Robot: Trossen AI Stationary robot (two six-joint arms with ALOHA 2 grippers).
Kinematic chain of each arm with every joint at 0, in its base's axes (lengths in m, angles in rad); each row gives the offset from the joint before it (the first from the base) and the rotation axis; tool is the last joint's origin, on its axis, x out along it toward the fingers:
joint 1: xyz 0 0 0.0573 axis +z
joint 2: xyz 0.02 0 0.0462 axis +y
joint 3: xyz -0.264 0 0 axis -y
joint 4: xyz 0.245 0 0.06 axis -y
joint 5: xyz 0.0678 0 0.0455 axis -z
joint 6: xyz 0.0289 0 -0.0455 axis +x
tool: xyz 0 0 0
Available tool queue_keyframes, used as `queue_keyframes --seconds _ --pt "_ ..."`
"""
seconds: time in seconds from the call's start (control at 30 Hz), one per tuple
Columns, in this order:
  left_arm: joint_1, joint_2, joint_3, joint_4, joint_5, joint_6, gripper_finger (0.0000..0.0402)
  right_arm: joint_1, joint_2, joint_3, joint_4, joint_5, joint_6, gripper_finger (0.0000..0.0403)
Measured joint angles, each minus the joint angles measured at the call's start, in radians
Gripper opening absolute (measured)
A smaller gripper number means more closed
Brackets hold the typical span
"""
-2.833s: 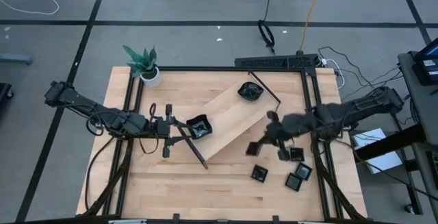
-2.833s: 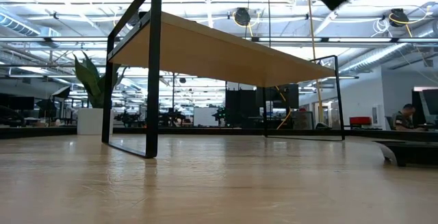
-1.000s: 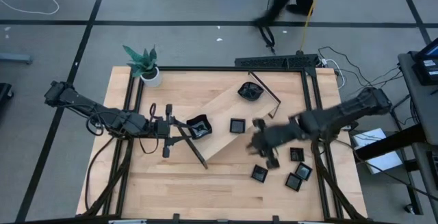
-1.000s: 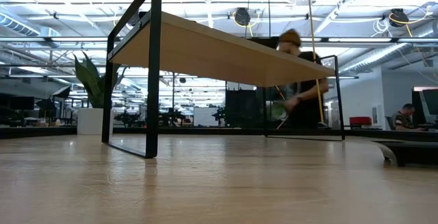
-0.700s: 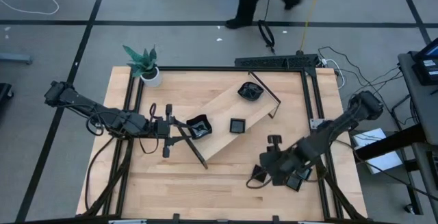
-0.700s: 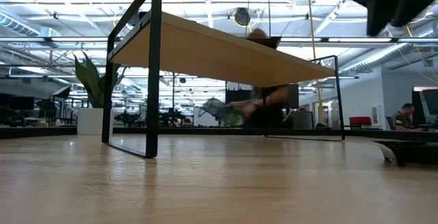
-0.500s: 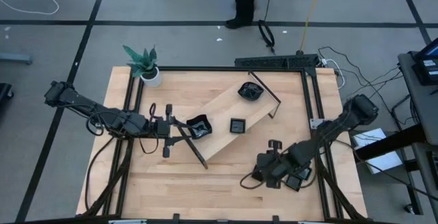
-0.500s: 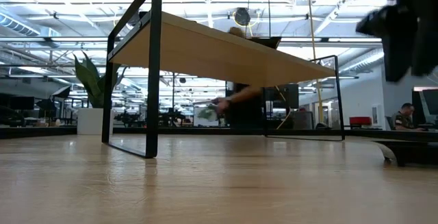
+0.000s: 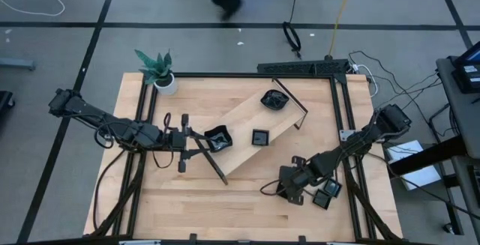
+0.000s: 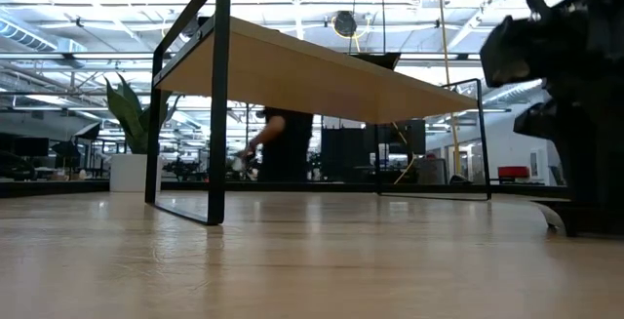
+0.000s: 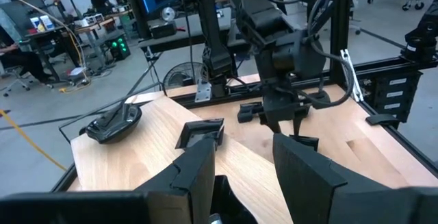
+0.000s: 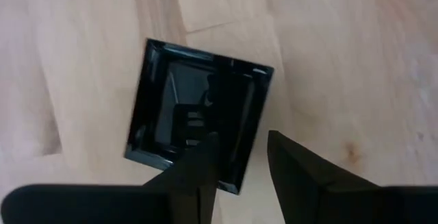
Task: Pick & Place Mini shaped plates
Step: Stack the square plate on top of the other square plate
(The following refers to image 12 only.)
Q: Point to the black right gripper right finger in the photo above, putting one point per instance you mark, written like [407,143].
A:
[325,196]

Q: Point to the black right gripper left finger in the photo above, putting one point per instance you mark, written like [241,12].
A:
[102,205]

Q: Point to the black square mini plate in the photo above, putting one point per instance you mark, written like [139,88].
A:
[154,90]

